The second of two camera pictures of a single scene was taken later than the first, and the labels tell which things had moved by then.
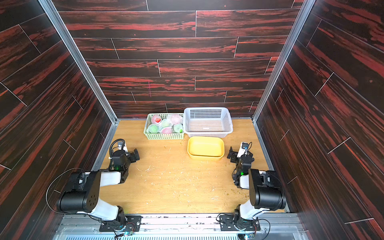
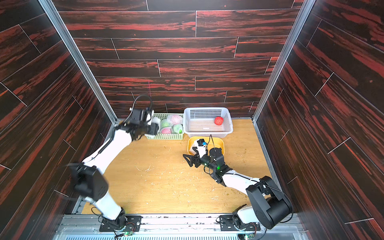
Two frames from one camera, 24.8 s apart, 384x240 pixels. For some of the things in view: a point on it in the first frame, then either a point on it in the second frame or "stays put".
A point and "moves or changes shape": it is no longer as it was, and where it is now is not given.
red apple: (156, 119) to (219, 120)
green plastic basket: (162, 136) stays put
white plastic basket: (207, 121) stays put
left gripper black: (133, 158) to (155, 128)
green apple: (153, 128) moves or changes shape
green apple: (178, 128) stays put
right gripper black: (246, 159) to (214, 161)
